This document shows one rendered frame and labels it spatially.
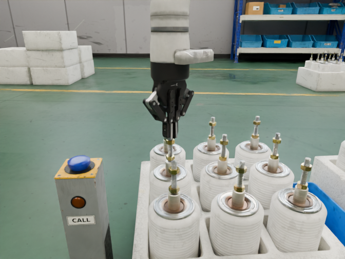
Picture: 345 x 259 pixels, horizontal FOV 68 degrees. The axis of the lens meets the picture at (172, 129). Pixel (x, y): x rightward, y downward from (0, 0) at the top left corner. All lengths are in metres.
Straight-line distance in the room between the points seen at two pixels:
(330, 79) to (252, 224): 2.49
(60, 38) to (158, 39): 2.51
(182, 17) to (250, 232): 0.39
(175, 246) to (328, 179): 0.55
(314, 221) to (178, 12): 0.43
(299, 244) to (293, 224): 0.04
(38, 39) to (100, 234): 2.66
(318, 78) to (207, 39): 3.20
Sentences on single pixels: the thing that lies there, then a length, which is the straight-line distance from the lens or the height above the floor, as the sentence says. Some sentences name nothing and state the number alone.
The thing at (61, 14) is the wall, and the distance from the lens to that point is 6.21.
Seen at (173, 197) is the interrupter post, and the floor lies 0.28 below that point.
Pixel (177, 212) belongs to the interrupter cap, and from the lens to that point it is 0.47.
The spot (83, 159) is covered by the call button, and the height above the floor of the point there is 0.33.
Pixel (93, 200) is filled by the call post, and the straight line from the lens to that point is 0.50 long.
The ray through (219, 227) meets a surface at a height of 0.22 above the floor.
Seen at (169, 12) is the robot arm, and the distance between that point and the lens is 0.47.
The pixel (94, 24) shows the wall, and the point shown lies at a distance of 5.95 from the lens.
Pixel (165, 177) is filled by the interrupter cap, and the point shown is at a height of 0.25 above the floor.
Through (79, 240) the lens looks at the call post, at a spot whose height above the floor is 0.17.
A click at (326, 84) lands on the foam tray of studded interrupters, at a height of 0.07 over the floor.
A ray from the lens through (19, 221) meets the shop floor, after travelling 0.97.
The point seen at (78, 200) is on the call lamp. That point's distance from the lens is 0.50.
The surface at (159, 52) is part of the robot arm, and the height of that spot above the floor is 0.51.
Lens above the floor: 0.55
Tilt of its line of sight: 21 degrees down
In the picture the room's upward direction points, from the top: straight up
